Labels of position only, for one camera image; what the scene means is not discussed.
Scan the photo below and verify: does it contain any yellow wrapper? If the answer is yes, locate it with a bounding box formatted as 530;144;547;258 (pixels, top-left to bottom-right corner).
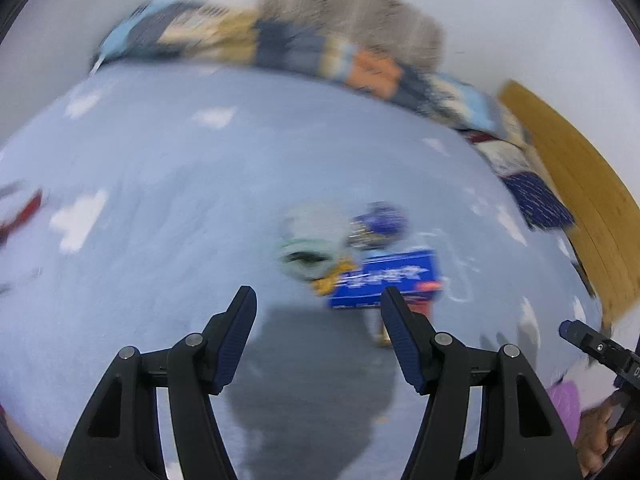
310;257;358;297

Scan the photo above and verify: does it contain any purple plastic basket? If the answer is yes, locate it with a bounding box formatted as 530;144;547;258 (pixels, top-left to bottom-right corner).
547;380;583;436

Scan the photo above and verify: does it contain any person's right hand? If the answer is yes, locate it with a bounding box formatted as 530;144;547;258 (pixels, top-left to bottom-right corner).
575;392;633;478

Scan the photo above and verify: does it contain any red plastic wrapper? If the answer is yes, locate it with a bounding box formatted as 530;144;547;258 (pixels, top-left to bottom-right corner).
0;182;46;248

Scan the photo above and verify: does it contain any wooden headboard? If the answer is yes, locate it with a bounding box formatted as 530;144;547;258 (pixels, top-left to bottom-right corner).
497;80;640;321

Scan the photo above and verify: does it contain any blue cloud print bed sheet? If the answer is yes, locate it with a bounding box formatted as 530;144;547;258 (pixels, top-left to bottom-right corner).
0;60;608;480

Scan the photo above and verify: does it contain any patchwork cartoon quilt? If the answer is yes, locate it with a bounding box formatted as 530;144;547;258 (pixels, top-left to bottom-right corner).
90;0;526;141

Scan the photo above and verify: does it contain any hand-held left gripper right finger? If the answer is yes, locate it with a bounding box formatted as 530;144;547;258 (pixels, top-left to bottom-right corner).
380;287;583;480

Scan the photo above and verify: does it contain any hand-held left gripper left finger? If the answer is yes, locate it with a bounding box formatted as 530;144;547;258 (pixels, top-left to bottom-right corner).
56;285;258;480

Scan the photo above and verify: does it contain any white red printed pillow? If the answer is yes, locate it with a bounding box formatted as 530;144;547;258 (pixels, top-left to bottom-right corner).
467;130;533;178

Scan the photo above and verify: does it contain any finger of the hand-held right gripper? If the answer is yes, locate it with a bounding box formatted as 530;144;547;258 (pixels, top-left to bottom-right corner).
559;319;626;368

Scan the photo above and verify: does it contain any navy snack wrapper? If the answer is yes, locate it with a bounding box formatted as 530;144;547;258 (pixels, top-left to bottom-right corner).
348;201;408;251

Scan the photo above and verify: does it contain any pale green wrapper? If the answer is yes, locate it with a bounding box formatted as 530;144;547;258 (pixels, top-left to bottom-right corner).
277;207;348;281

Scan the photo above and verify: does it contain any navy star print pillow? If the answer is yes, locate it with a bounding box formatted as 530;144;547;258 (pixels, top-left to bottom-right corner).
502;170;576;231

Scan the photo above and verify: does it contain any blue printed box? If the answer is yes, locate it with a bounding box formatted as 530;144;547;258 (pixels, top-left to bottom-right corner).
329;249;444;311

